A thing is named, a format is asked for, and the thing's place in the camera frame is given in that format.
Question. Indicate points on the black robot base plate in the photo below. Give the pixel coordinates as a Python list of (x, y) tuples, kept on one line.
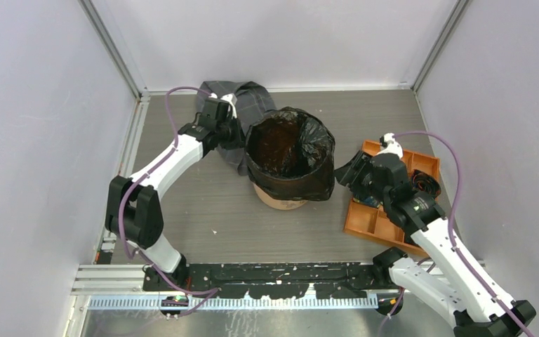
[(284, 280)]

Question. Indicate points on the grey checked cloth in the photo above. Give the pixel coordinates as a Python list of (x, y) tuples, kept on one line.
[(253, 103)]

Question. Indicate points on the orange compartment tray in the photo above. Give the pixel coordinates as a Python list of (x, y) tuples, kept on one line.
[(371, 223)]

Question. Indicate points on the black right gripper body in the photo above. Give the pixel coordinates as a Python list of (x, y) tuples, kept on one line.
[(361, 182)]

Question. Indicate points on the aluminium rail frame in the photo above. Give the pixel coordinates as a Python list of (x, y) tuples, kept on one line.
[(296, 233)]

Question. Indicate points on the black plastic trash bag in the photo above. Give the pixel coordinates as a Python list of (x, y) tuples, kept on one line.
[(289, 155)]

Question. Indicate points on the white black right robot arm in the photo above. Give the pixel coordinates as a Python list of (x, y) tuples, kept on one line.
[(470, 300)]

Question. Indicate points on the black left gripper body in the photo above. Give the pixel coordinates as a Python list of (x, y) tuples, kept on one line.
[(231, 134)]

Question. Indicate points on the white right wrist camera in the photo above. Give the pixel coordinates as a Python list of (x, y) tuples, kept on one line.
[(389, 145)]

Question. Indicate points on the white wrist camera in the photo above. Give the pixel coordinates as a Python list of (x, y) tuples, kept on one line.
[(389, 145), (229, 99)]

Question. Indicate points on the dark blue patterned rolled item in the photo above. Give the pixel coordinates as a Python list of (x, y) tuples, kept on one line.
[(367, 201)]

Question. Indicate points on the black orange rolled item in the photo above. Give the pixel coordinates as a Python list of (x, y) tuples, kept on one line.
[(423, 182)]

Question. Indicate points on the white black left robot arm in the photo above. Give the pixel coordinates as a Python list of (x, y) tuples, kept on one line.
[(134, 203)]

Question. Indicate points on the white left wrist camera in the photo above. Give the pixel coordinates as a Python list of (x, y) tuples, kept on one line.
[(229, 99)]

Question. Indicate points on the orange plastic trash bin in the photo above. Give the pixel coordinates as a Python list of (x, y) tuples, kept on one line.
[(282, 205)]

